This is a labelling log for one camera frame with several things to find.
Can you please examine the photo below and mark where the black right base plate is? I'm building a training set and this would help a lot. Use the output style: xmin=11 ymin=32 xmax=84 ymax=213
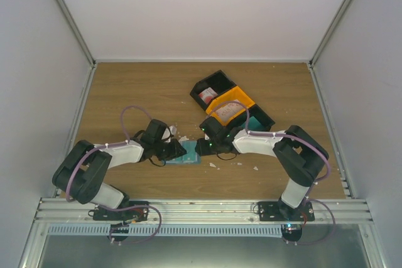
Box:
xmin=253 ymin=201 xmax=315 ymax=222

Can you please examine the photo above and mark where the black bin near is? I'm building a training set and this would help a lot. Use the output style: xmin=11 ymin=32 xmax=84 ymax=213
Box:
xmin=232 ymin=104 xmax=275 ymax=131

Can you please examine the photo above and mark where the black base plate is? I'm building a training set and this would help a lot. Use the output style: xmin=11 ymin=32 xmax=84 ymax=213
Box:
xmin=253 ymin=201 xmax=315 ymax=222
xmin=88 ymin=200 xmax=149 ymax=224

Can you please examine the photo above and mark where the aluminium frame post left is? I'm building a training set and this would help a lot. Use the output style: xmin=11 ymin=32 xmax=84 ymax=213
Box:
xmin=36 ymin=0 xmax=97 ymax=68

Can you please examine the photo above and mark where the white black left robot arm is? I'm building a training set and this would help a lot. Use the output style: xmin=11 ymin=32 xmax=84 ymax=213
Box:
xmin=52 ymin=119 xmax=187 ymax=220

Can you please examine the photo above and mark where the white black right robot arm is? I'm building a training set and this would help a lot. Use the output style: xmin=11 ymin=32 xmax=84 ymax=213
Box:
xmin=195 ymin=117 xmax=331 ymax=221

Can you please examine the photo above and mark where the orange bin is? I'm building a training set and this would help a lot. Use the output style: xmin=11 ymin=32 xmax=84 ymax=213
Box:
xmin=206 ymin=86 xmax=256 ymax=126

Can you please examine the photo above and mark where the aluminium front rail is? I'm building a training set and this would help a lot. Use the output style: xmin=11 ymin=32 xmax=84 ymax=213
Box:
xmin=34 ymin=198 xmax=373 ymax=224

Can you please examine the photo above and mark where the aluminium frame post right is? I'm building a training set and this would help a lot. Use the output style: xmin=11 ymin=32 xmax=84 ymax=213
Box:
xmin=308 ymin=0 xmax=354 ymax=69

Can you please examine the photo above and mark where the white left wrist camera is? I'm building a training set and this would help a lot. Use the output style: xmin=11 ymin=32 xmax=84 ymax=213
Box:
xmin=162 ymin=126 xmax=177 ymax=142

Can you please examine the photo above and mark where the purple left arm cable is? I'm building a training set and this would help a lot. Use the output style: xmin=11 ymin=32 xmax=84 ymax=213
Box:
xmin=65 ymin=105 xmax=155 ymax=203

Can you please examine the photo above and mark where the blue card holder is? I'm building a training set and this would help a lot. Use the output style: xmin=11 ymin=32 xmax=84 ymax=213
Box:
xmin=166 ymin=141 xmax=201 ymax=164

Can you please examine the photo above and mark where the white pink card stack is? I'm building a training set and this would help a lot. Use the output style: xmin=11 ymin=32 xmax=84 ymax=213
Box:
xmin=215 ymin=103 xmax=244 ymax=123

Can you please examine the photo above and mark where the white debris pile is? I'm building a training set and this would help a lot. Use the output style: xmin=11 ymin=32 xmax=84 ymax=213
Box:
xmin=169 ymin=122 xmax=261 ymax=175

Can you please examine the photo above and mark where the aluminium frame post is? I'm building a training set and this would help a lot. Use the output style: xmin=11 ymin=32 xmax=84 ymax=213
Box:
xmin=308 ymin=0 xmax=354 ymax=69
xmin=36 ymin=0 xmax=97 ymax=68

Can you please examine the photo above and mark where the grey slotted cable duct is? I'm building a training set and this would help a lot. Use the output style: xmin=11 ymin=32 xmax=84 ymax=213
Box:
xmin=48 ymin=223 xmax=282 ymax=238

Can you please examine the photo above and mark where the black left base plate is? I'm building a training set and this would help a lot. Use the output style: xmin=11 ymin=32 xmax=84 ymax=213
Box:
xmin=88 ymin=200 xmax=149 ymax=224

